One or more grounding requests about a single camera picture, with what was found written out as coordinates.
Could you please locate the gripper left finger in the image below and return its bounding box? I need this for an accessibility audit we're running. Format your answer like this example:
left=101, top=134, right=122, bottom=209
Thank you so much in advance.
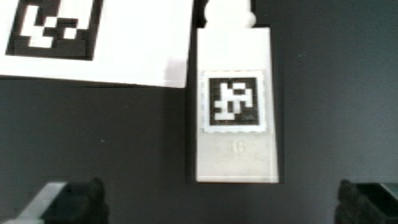
left=14, top=178, right=110, bottom=224

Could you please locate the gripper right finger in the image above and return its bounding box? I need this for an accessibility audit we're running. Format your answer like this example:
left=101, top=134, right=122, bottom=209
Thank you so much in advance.
left=334, top=180, right=398, bottom=224

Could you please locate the white marker sheet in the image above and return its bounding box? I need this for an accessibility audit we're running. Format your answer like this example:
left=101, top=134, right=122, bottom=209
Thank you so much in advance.
left=0, top=0, right=193, bottom=88

